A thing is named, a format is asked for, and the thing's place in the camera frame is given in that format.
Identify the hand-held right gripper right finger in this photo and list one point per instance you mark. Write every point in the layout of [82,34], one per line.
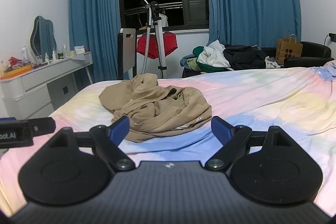
[220,130]

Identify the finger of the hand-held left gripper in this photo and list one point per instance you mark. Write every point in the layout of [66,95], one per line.
[43,127]

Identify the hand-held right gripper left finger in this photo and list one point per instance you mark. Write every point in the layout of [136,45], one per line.
[119,130]

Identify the tan garment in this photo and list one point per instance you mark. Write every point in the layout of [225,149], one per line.
[157,108]

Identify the white dressing table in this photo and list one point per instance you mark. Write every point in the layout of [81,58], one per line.
[34,90]

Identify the bed with pastel sheet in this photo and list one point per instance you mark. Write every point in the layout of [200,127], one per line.
[262,108]

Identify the orange tray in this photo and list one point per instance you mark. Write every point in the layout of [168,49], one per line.
[18,71]

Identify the green garment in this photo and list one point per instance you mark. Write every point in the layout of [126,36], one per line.
[210,67]

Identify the black sofa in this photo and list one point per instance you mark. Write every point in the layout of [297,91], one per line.
[191,74]

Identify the white spray can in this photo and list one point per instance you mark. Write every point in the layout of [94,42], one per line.
[25,54]

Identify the black jacket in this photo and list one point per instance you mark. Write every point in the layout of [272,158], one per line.
[244,57]

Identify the clear bottle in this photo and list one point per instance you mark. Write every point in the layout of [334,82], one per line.
[64,52]

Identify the white box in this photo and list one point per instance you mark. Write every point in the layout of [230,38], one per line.
[79,50]

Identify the grey printed cloth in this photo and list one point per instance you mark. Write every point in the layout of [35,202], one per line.
[271,62]

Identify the wavy mirror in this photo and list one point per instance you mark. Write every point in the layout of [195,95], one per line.
[43,35]

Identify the garment steamer stand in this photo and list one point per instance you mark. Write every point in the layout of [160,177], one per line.
[160,43]

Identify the red garment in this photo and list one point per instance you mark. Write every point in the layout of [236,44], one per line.
[169,43]

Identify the brown paper bag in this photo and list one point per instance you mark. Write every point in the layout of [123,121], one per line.
[288,49]

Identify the hanging white garment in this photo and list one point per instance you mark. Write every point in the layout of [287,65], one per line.
[164,20]

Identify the black armchair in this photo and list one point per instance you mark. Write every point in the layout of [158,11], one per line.
[315,53]

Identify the balcony railing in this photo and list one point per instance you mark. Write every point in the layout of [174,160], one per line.
[170,5]

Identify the black wall socket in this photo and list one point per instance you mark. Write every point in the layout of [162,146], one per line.
[332,37]

